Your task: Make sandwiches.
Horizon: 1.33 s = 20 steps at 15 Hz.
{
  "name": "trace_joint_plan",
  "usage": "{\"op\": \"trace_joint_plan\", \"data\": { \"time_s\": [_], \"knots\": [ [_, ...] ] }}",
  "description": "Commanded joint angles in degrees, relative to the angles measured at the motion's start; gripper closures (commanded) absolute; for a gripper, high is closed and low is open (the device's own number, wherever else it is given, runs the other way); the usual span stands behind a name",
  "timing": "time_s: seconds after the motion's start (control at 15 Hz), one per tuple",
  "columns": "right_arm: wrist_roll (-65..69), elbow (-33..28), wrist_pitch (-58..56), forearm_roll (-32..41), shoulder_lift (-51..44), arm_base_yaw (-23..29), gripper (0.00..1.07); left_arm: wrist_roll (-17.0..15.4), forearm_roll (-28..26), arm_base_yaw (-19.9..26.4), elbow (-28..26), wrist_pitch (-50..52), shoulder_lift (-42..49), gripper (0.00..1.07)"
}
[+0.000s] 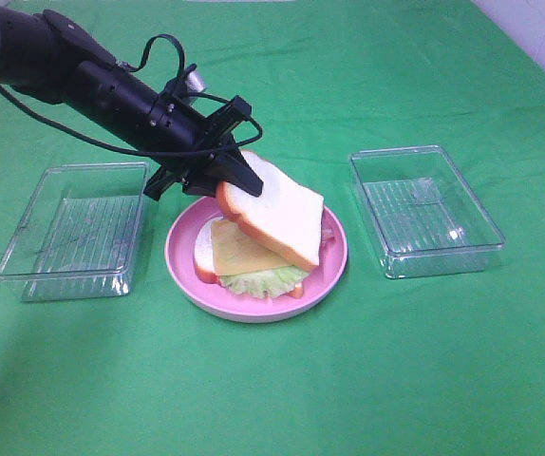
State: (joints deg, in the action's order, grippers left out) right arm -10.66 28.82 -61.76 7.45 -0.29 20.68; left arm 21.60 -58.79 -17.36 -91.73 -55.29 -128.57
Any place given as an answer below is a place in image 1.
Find yellow cheese slice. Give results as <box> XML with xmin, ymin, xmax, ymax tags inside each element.
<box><xmin>211</xmin><ymin>218</ymin><xmax>291</xmax><ymax>276</ymax></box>

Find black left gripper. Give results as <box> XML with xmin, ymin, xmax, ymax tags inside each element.
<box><xmin>141</xmin><ymin>85</ymin><xmax>263</xmax><ymax>200</ymax></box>

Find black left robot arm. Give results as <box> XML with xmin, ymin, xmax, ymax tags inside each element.
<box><xmin>0</xmin><ymin>6</ymin><xmax>263</xmax><ymax>200</ymax></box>

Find red bacon strip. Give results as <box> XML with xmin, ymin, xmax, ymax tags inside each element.
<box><xmin>320</xmin><ymin>227</ymin><xmax>335</xmax><ymax>251</ymax></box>

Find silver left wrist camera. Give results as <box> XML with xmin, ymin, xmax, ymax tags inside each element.
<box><xmin>184</xmin><ymin>69</ymin><xmax>207</xmax><ymax>93</ymax></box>

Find clear plastic tray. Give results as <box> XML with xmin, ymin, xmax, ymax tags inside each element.
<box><xmin>0</xmin><ymin>161</ymin><xmax>150</xmax><ymax>302</ymax></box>
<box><xmin>348</xmin><ymin>145</ymin><xmax>505</xmax><ymax>279</ymax></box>

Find white bread slice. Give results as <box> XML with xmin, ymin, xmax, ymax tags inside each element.
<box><xmin>193</xmin><ymin>218</ymin><xmax>304</xmax><ymax>298</ymax></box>

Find pink round plate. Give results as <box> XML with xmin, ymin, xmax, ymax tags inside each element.
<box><xmin>164</xmin><ymin>197</ymin><xmax>348</xmax><ymax>323</ymax></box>

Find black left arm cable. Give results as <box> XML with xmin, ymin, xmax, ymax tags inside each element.
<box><xmin>0</xmin><ymin>33</ymin><xmax>264</xmax><ymax>160</ymax></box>

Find clear left plastic tray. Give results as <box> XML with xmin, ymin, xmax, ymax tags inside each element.
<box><xmin>0</xmin><ymin>161</ymin><xmax>150</xmax><ymax>302</ymax></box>

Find clear right plastic tray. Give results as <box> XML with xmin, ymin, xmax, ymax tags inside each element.
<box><xmin>348</xmin><ymin>145</ymin><xmax>505</xmax><ymax>279</ymax></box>

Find green lettuce leaf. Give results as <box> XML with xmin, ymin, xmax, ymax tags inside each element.
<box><xmin>219</xmin><ymin>266</ymin><xmax>309</xmax><ymax>298</ymax></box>

